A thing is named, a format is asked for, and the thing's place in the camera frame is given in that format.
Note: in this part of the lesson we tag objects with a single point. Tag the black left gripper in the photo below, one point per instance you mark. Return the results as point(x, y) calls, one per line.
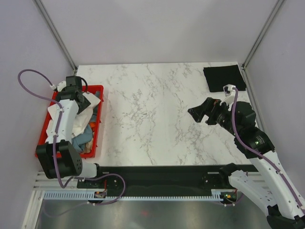
point(85, 105)

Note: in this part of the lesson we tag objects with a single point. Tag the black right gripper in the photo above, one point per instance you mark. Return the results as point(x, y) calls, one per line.
point(209, 107)

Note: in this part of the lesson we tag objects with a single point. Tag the white t-shirt red print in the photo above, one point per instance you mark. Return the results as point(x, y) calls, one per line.
point(81, 120)

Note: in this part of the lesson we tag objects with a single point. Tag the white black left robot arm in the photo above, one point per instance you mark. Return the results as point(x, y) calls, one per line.
point(73, 108)

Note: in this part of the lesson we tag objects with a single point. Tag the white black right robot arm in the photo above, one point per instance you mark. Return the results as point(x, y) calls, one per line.
point(282, 205)

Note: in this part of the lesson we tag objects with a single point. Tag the orange garment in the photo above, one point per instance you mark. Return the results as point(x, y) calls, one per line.
point(92, 126)

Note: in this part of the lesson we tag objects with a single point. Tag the folded black t-shirt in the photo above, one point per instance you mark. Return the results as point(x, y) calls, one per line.
point(218, 77)

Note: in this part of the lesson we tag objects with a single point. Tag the light blue t-shirt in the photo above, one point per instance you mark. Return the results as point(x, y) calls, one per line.
point(79, 141)

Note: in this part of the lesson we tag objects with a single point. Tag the beige t-shirt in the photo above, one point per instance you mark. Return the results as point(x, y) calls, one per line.
point(88, 147)

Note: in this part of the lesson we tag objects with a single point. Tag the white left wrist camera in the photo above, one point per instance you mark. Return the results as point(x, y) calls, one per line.
point(59, 87)

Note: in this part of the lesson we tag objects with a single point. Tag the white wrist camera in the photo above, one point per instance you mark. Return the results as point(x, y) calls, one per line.
point(229, 92)
point(59, 87)

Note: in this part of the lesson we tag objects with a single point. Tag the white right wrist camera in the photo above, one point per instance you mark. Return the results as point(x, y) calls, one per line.
point(229, 92)

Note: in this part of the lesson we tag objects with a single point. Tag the white slotted cable duct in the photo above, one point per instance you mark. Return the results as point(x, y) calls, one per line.
point(94, 196)

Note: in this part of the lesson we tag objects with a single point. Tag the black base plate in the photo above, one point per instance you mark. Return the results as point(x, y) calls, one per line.
point(165, 180)

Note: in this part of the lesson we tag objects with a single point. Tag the left aluminium frame post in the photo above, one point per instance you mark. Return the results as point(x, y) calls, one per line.
point(55, 33)

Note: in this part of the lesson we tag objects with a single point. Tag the aluminium frame post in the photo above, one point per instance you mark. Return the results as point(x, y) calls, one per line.
point(265, 28)
point(55, 33)

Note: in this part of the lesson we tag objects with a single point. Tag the right aluminium frame post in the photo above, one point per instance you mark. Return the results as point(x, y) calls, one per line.
point(265, 28)

